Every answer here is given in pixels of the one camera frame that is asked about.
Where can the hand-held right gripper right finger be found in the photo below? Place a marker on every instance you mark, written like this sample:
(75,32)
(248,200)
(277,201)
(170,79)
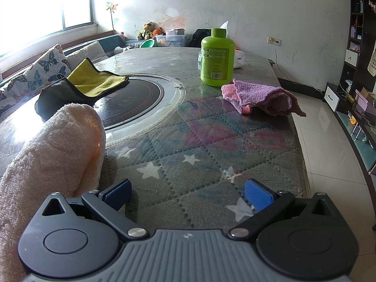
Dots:
(258,195)

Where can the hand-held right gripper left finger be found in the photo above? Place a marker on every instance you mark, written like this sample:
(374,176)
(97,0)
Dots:
(117,194)

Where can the pale pink towel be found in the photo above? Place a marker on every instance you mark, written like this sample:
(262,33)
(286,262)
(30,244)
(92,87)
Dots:
(53,158)

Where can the grey quilted star tablecloth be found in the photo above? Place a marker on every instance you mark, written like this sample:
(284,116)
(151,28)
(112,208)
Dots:
(205,152)

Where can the round black induction cooktop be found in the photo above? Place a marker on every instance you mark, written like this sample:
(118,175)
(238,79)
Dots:
(138,102)

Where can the purple and pink towel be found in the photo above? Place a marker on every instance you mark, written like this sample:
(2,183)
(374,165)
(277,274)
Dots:
(258,94)

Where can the yellow and grey microfiber cloth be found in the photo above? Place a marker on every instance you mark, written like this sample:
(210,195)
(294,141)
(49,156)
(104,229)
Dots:
(94,82)

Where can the low television stand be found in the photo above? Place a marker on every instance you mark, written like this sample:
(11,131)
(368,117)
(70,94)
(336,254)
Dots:
(332,98)

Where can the white tissue pack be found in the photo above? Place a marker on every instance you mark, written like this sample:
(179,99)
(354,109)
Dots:
(239,58)

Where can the green capped bottle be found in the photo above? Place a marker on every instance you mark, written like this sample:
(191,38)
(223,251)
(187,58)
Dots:
(217,61)

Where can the pink box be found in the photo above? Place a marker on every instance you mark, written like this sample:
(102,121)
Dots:
(364,101)

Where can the butterfly print cushion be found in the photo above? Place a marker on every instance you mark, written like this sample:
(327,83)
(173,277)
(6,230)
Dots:
(14,94)
(50,67)

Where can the black and white plush toy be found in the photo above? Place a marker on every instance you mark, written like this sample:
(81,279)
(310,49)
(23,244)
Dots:
(120,50)

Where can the beige cushion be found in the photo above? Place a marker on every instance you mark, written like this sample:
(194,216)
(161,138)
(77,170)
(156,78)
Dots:
(88,51)

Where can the blue sofa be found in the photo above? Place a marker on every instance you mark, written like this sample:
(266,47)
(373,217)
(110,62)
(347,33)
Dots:
(110,42)

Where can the green plastic basin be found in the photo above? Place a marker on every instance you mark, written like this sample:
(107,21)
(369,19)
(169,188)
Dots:
(148,43)

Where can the small pink plush toy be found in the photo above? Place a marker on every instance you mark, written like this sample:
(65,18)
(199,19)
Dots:
(122,36)

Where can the clear storage box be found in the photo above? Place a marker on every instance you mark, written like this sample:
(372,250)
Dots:
(173,39)

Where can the teddy bear in green clothes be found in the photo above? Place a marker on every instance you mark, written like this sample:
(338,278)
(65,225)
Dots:
(146,30)

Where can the orange plush toy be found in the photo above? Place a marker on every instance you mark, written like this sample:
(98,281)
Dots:
(157,31)

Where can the black backpack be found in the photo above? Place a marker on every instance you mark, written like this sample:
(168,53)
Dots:
(198,38)

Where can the white tote bag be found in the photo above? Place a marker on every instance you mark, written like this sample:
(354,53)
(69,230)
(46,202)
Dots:
(372,61)

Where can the colourful pinwheel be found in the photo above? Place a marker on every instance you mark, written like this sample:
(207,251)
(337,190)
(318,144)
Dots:
(112,7)

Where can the green framed window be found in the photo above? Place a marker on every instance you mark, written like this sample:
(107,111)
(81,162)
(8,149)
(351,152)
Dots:
(44,6)

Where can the wall socket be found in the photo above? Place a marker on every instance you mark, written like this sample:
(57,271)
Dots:
(274,40)

